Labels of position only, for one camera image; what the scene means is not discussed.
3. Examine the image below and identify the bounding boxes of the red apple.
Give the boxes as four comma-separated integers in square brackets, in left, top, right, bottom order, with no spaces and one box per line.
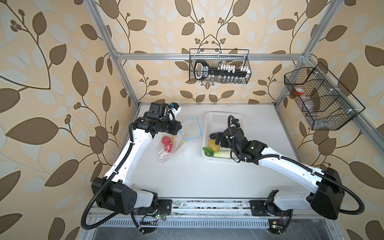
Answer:
[162,136,172,145]
[164,143,173,154]

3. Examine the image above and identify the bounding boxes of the yellow potato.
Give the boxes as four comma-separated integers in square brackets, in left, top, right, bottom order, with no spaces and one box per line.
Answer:
[208,140,220,152]

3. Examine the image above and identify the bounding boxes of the clear zip top bag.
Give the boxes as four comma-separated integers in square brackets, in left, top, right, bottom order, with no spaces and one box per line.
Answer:
[158,117,202,163]

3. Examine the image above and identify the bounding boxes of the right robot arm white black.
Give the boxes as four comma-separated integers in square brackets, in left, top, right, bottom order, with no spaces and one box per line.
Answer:
[210,115,365,220]

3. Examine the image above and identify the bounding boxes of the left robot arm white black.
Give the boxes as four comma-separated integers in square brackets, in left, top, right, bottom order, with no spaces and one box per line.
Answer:
[81,103,182,230]

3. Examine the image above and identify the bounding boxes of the dark purple eggplant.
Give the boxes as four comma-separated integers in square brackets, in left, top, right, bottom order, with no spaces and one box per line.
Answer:
[210,133,222,140]

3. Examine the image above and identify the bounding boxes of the white plastic perforated basket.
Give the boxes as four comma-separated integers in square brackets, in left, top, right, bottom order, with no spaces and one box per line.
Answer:
[202,112,253,162]

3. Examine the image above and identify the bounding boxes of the white radish green leaves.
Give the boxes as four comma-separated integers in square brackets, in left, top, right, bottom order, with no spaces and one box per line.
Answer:
[203,147,231,159]

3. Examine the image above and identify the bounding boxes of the black white tool in basket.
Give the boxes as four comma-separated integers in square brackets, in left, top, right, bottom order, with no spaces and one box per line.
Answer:
[192,60,252,80]

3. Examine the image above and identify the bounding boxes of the red capped bottle in basket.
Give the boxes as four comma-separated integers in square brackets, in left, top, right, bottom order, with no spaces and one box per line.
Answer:
[292,87,306,98]

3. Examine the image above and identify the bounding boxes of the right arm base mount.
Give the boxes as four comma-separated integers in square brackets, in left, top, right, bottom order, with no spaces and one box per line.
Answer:
[249,199,293,235]

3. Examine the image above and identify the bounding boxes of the black wire basket back wall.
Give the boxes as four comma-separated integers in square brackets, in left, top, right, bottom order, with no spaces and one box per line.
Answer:
[189,48,252,85]

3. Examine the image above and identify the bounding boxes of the black wire basket wall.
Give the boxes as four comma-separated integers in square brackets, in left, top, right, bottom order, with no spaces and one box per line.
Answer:
[284,62,366,131]
[189,48,252,85]

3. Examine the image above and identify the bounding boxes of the aluminium frame rail front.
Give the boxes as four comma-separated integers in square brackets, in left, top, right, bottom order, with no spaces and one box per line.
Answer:
[86,197,337,220]

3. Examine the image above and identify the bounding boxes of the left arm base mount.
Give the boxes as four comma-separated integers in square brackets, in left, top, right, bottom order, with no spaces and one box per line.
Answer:
[131,199,173,235]

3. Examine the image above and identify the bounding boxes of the black wire basket right wall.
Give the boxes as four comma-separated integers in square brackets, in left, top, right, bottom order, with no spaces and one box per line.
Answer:
[284,62,366,131]

